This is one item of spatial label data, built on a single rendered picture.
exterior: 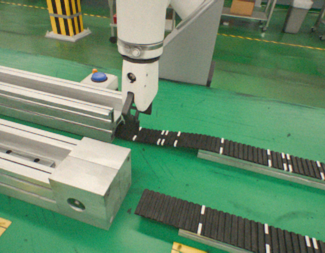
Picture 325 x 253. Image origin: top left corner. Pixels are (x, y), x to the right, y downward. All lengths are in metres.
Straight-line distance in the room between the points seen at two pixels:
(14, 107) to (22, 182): 0.29
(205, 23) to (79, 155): 0.54
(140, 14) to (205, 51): 0.42
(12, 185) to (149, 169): 0.25
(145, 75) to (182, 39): 0.37
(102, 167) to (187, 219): 0.16
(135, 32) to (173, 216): 0.30
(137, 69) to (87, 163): 0.18
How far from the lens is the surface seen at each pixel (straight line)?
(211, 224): 0.40
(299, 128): 0.75
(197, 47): 0.79
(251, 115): 0.73
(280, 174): 0.56
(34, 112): 0.65
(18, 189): 0.47
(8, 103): 0.67
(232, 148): 0.53
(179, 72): 0.82
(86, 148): 0.41
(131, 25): 0.41
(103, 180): 0.36
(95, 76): 0.68
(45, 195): 0.43
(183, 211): 0.40
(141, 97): 0.44
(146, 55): 0.42
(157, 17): 0.41
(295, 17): 5.37
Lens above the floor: 1.15
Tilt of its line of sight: 38 degrees down
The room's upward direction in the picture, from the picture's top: 5 degrees clockwise
